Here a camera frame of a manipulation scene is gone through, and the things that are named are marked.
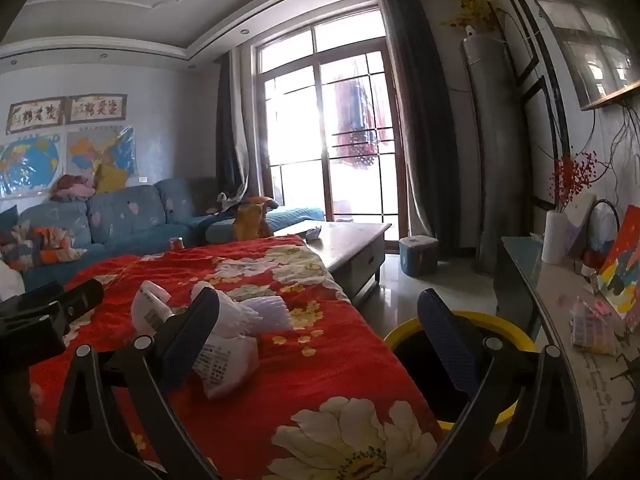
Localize yellow artificial flowers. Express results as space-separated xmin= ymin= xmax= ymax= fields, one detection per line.
xmin=440 ymin=0 xmax=501 ymax=31

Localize grey standing air conditioner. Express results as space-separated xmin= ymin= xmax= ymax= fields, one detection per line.
xmin=460 ymin=25 xmax=531 ymax=276

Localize blue storage stool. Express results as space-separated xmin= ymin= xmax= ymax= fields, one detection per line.
xmin=398 ymin=234 xmax=440 ymax=277

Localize yellow rimmed black trash bin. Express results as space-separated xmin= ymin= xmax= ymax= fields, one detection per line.
xmin=384 ymin=311 xmax=537 ymax=431

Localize wall mounted television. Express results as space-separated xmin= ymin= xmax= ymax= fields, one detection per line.
xmin=525 ymin=0 xmax=640 ymax=111

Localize world map poster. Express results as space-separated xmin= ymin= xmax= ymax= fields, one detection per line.
xmin=0 ymin=134 xmax=63 ymax=198

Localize pink pastel packet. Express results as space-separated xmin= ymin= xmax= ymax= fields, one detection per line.
xmin=570 ymin=296 xmax=618 ymax=356

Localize colourful patterned cloth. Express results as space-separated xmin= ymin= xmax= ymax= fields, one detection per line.
xmin=0 ymin=220 xmax=88 ymax=271

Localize brown framed glass door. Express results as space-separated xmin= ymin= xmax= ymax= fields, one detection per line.
xmin=252 ymin=7 xmax=406 ymax=223

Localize white cloth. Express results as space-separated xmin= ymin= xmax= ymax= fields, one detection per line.
xmin=0 ymin=260 xmax=26 ymax=301

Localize hanging laundry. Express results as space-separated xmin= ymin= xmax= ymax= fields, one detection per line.
xmin=332 ymin=65 xmax=391 ymax=166

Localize blue floral sofa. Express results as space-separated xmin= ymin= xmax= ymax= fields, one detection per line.
xmin=0 ymin=177 xmax=326 ymax=291

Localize red floral blanket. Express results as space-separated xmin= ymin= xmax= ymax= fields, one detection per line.
xmin=27 ymin=235 xmax=446 ymax=480

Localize country map poster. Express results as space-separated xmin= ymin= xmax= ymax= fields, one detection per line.
xmin=66 ymin=125 xmax=136 ymax=181

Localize white vase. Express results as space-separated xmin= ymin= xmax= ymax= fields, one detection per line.
xmin=541 ymin=210 xmax=568 ymax=265

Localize white printed plastic packet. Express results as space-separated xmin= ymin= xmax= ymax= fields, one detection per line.
xmin=131 ymin=280 xmax=262 ymax=401

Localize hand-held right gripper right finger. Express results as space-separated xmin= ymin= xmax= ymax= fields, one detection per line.
xmin=417 ymin=287 xmax=587 ymax=480

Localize red berry branch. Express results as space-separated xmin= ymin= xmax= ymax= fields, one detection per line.
xmin=547 ymin=150 xmax=598 ymax=213

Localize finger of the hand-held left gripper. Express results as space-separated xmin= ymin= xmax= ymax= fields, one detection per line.
xmin=30 ymin=278 xmax=106 ymax=318

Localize yellow cushion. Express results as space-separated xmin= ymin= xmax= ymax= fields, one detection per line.
xmin=94 ymin=162 xmax=126 ymax=195

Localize grey blue window curtain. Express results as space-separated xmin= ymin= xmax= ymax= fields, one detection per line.
xmin=377 ymin=0 xmax=481 ymax=256
xmin=216 ymin=47 xmax=261 ymax=201

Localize grey coffee table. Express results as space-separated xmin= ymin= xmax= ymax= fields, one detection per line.
xmin=272 ymin=221 xmax=393 ymax=306

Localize framed calligraphy scroll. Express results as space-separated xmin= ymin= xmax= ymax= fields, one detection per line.
xmin=6 ymin=97 xmax=66 ymax=136
xmin=66 ymin=92 xmax=128 ymax=125

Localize pink clothes pile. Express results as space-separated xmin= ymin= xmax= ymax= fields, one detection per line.
xmin=50 ymin=174 xmax=96 ymax=203

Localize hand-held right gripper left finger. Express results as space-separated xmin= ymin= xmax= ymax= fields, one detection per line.
xmin=52 ymin=287 xmax=221 ymax=480

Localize black rimmed round mirror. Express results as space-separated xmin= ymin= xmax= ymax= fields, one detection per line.
xmin=582 ymin=199 xmax=621 ymax=261

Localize grey glass top cabinet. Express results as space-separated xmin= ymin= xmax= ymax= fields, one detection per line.
xmin=492 ymin=235 xmax=640 ymax=476

